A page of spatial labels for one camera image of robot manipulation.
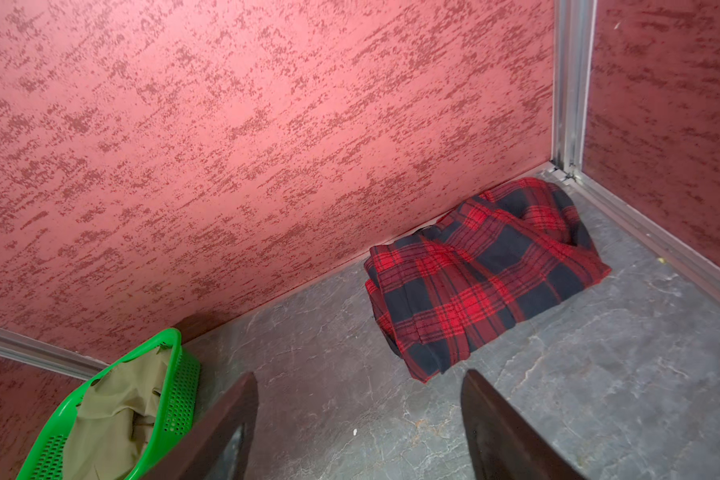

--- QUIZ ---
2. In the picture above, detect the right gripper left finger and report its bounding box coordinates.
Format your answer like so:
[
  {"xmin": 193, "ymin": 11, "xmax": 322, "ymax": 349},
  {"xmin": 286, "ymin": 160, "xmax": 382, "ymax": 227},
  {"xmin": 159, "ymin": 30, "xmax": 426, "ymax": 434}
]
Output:
[{"xmin": 144, "ymin": 372, "xmax": 259, "ymax": 480}]

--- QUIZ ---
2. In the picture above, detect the right aluminium corner post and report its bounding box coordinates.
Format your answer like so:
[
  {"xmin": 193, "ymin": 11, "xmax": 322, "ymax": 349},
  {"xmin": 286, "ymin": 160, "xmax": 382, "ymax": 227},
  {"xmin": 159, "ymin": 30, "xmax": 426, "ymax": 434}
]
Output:
[{"xmin": 551, "ymin": 0, "xmax": 597, "ymax": 180}]

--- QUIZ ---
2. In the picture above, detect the olive green garment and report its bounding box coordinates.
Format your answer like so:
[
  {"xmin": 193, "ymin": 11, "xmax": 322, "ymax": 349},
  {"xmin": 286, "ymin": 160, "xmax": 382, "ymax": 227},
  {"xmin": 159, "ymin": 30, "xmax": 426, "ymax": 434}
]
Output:
[{"xmin": 62, "ymin": 347, "xmax": 172, "ymax": 479}]

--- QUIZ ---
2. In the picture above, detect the red plaid skirt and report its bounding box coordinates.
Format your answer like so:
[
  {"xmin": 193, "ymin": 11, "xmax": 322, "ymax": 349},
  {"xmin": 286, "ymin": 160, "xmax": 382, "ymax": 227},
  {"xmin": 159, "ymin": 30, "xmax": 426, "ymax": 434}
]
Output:
[{"xmin": 364, "ymin": 177, "xmax": 611, "ymax": 383}]

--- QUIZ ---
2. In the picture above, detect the left aluminium corner post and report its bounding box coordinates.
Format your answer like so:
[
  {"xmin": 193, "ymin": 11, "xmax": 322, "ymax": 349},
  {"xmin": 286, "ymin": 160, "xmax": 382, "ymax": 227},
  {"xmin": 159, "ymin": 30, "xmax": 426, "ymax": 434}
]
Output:
[{"xmin": 0, "ymin": 328, "xmax": 108, "ymax": 380}]

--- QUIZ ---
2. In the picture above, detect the green plastic basket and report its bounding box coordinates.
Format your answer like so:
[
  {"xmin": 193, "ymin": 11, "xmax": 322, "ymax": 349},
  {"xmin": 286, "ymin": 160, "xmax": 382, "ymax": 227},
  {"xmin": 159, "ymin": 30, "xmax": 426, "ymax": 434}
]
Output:
[{"xmin": 19, "ymin": 328, "xmax": 200, "ymax": 479}]

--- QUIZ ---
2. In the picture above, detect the aluminium corner post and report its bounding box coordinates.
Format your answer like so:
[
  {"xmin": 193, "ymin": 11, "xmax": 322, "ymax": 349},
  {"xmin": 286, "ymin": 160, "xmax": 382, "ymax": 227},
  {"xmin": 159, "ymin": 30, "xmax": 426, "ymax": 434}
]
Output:
[
  {"xmin": 0, "ymin": 328, "xmax": 108, "ymax": 380},
  {"xmin": 551, "ymin": 0, "xmax": 597, "ymax": 180}
]

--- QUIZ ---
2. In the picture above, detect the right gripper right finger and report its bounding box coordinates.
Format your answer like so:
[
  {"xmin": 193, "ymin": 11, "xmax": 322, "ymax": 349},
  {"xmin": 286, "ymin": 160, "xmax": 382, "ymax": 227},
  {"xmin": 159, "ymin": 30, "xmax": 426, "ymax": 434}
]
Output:
[{"xmin": 460, "ymin": 369, "xmax": 583, "ymax": 480}]

